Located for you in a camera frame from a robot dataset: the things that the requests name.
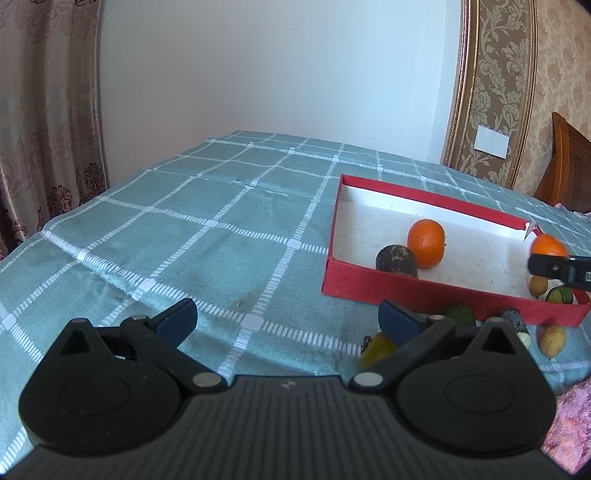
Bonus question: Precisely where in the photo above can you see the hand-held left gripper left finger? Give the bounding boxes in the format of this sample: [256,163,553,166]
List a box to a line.
[59,298,228,394]

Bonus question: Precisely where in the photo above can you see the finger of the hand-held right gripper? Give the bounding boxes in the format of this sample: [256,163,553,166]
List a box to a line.
[527,253,591,292]

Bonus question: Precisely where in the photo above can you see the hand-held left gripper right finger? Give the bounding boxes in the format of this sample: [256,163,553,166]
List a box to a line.
[349,299,539,394]

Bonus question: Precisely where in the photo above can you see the small orange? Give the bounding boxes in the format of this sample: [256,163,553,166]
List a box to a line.
[530,234,570,259]

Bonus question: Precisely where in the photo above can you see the green tomato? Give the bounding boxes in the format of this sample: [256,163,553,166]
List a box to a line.
[360,332,399,370]

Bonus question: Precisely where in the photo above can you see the red shallow cardboard box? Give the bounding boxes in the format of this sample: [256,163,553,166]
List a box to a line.
[322,174,591,328]

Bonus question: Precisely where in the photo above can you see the dark green avocado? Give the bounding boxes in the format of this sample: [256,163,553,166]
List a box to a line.
[443,304,476,328]

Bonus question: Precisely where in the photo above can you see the large orange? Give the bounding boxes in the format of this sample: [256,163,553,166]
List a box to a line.
[407,219,447,269]

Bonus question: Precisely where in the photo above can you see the green checked bed sheet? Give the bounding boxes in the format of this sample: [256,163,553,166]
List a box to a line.
[0,130,591,464]

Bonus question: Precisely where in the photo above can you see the brown wooden headboard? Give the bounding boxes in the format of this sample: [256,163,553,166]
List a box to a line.
[534,112,591,214]

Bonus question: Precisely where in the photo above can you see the pink towel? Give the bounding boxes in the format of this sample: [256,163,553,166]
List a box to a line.
[540,382,591,476]

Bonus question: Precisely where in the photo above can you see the gold framed wallpaper panel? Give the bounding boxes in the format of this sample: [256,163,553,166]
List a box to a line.
[441,0,539,190]

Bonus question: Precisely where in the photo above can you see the patterned beige curtain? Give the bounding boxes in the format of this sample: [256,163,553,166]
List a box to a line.
[0,0,110,260]

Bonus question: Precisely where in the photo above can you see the white wall switch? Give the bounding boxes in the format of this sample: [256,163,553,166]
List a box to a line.
[473,124,511,160]

